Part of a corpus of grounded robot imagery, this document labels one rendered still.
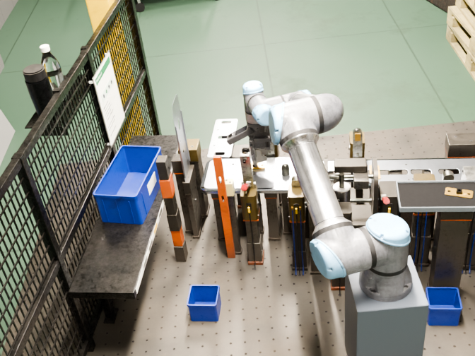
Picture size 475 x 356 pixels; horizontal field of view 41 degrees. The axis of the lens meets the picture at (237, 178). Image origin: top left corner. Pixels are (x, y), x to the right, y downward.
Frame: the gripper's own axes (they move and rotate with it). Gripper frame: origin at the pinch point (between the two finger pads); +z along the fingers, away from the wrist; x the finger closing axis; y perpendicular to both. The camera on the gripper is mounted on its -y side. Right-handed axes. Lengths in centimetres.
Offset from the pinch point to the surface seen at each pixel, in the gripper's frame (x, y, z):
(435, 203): -43, 63, -14
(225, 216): -21.1, -10.1, 9.8
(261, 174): -5.3, 2.8, 2.0
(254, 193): -23.4, 2.1, -3.0
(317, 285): -35, 24, 32
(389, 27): 340, 83, 101
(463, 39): 275, 134, 84
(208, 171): -2.5, -18.7, 2.0
